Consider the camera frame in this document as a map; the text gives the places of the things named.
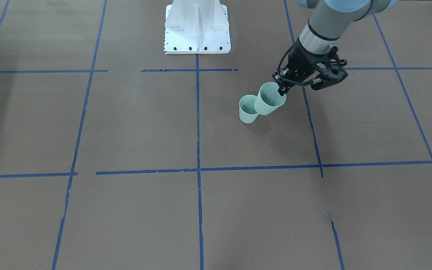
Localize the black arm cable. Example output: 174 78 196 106
276 49 314 87

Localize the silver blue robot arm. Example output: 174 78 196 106
273 0 396 96

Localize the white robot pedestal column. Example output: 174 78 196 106
163 0 231 54

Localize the green cup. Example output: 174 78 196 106
238 94 259 124
254 82 287 115

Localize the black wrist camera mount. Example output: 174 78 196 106
310 46 348 90

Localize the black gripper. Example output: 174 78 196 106
273 39 323 97

